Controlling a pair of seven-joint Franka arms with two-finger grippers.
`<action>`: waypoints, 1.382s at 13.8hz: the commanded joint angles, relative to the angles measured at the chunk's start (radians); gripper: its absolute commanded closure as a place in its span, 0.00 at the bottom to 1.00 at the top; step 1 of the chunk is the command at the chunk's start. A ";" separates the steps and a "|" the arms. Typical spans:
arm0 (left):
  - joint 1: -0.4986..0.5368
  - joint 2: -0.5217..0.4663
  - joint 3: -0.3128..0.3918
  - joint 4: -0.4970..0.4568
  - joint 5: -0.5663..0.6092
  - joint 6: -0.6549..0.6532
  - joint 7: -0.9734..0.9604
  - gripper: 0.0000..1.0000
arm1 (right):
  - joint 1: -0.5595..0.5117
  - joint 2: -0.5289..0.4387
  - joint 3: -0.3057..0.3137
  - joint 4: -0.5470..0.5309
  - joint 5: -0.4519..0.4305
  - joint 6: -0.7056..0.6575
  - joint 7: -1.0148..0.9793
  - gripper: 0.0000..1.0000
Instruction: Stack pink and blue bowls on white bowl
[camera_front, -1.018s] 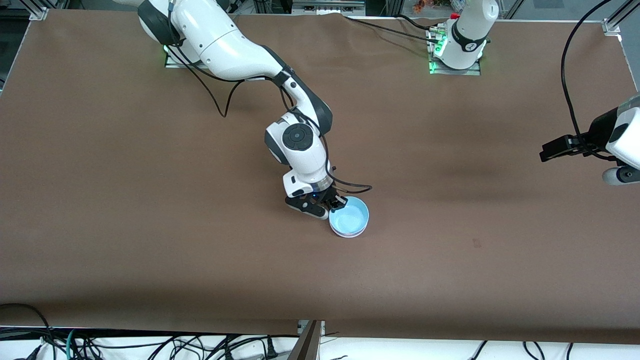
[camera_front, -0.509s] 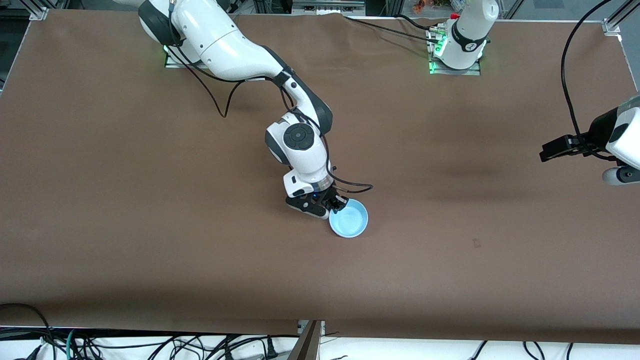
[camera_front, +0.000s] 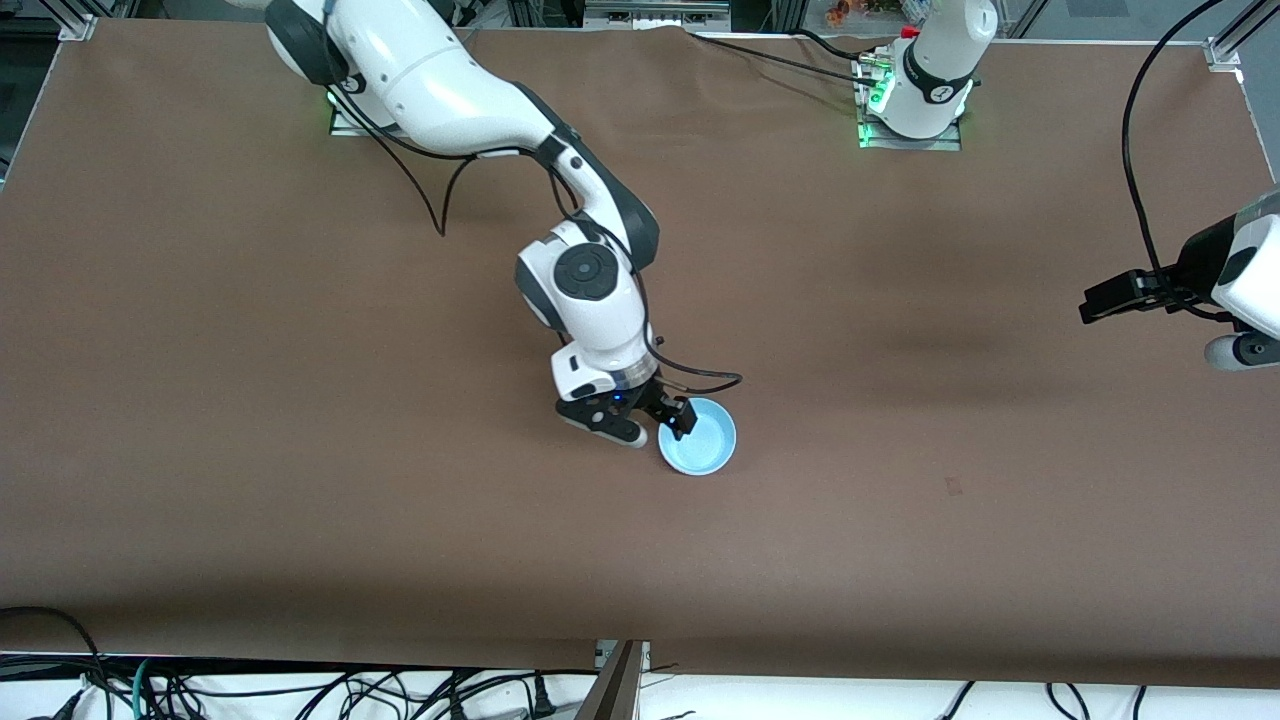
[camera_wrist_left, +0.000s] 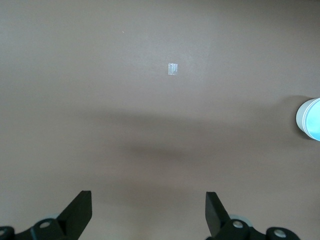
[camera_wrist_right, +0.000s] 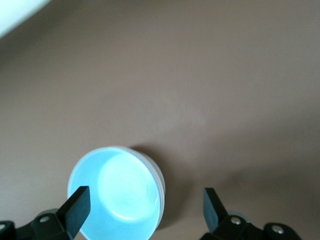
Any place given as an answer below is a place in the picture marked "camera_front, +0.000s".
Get blue bowl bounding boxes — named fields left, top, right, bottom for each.
left=658, top=397, right=738, bottom=477

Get brown table cover sheet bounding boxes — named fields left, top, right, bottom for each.
left=0, top=20, right=1280, bottom=691

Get white power strip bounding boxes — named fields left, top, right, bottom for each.
left=583, top=0, right=733, bottom=31

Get orange background objects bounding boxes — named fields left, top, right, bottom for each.
left=825, top=0, right=901, bottom=26

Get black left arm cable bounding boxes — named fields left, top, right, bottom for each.
left=1122, top=0, right=1236, bottom=321

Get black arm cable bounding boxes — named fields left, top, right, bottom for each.
left=1122, top=0, right=1236, bottom=321
left=345, top=85, right=744, bottom=394

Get aluminium corner bracket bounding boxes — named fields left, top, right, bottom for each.
left=55, top=0, right=101, bottom=41
left=1205, top=0, right=1280, bottom=71

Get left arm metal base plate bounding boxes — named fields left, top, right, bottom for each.
left=858, top=50, right=963, bottom=151

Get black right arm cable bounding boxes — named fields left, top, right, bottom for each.
left=345, top=85, right=744, bottom=394

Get aluminium frame profile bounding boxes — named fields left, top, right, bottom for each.
left=575, top=640, right=651, bottom=720

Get black base power cable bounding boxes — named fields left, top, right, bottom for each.
left=690, top=30, right=881, bottom=81

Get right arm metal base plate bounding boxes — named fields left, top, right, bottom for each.
left=330, top=90, right=406, bottom=138

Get black looping floor cable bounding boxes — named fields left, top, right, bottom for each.
left=0, top=605, right=103, bottom=720

